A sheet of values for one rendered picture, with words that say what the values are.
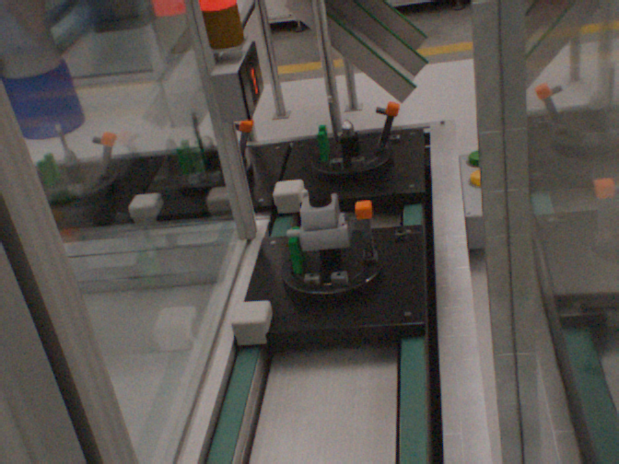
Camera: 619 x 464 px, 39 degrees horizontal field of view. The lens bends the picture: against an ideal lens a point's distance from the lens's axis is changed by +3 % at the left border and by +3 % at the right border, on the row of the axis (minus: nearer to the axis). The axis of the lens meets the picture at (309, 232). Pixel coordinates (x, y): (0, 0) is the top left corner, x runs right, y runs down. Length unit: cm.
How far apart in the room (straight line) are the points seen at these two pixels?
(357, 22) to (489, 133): 123
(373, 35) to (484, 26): 125
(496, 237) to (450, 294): 58
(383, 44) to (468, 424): 96
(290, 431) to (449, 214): 45
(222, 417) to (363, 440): 16
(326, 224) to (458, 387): 27
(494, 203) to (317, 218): 59
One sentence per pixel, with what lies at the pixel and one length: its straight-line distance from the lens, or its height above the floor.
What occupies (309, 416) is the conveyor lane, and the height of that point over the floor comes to 92.
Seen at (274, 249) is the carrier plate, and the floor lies 97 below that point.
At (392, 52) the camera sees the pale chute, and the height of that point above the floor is 104.
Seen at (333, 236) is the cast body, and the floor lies 105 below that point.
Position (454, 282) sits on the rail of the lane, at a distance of 115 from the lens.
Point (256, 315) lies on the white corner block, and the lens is 108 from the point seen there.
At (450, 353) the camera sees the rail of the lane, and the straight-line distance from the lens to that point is 102.
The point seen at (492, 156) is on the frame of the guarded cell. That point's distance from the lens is 51.
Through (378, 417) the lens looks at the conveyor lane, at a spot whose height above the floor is 92.
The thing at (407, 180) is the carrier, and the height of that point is 97.
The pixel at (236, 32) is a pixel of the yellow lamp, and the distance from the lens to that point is 117.
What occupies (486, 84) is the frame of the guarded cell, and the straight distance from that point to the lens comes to 49.
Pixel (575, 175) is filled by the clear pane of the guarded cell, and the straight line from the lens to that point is 23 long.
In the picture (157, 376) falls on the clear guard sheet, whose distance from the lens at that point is 91.
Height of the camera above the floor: 160
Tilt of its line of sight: 29 degrees down
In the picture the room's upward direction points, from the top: 10 degrees counter-clockwise
